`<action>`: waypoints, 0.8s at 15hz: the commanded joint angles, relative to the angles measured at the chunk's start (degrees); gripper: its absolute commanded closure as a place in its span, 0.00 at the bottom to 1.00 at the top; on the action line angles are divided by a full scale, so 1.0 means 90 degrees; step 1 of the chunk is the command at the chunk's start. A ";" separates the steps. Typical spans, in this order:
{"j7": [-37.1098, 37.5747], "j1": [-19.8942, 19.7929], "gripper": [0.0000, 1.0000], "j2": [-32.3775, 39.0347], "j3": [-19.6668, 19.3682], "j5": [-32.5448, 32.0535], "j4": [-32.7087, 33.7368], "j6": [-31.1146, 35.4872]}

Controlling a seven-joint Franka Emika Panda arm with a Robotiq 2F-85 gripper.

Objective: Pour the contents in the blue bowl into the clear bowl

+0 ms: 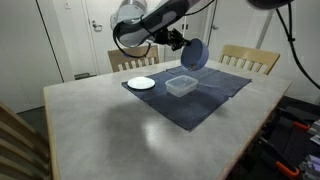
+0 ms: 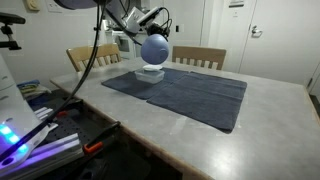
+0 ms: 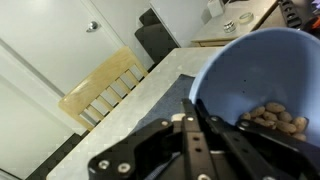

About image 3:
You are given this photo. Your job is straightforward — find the brown nuts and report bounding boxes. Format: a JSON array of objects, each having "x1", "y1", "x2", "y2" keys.
[{"x1": 239, "y1": 101, "x2": 308, "y2": 143}]

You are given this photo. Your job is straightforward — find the small white box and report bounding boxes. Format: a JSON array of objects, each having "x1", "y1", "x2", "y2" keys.
[{"x1": 207, "y1": 0, "x2": 225, "y2": 18}]

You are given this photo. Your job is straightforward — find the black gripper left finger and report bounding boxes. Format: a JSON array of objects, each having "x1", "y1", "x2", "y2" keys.
[{"x1": 88, "y1": 98, "x2": 216, "y2": 180}]

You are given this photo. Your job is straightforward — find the silver door handle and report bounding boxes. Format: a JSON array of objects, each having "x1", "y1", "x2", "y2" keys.
[{"x1": 85, "y1": 20, "x2": 100, "y2": 33}]

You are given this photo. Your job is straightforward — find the wooden edged side table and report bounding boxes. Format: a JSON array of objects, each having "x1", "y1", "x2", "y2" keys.
[{"x1": 191, "y1": 0, "x2": 278, "y2": 48}]

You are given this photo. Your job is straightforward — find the black clamp orange handle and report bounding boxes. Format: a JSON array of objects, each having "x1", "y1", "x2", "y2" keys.
[{"x1": 277, "y1": 0, "x2": 320, "y2": 30}]

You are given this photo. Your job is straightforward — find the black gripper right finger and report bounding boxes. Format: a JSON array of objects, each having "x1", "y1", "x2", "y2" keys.
[{"x1": 196, "y1": 98, "x2": 320, "y2": 180}]

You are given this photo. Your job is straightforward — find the clear tape roll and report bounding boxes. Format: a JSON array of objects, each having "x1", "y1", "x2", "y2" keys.
[{"x1": 238, "y1": 12, "x2": 255, "y2": 25}]

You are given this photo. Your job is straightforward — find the white door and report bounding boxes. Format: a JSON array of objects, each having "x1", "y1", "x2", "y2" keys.
[{"x1": 0, "y1": 0, "x2": 128, "y2": 101}]

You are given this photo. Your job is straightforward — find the dark armchair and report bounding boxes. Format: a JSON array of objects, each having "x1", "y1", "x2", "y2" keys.
[{"x1": 134, "y1": 8, "x2": 179, "y2": 73}]

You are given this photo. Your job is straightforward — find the blue plastic bowl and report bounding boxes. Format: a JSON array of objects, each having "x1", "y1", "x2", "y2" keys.
[{"x1": 188, "y1": 27, "x2": 320, "y2": 148}]

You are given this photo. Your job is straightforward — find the round metal object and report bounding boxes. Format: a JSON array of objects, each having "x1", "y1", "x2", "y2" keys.
[{"x1": 223, "y1": 20, "x2": 238, "y2": 34}]

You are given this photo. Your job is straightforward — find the light wooden slatted chair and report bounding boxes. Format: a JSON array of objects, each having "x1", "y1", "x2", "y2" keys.
[{"x1": 58, "y1": 45, "x2": 149, "y2": 132}]

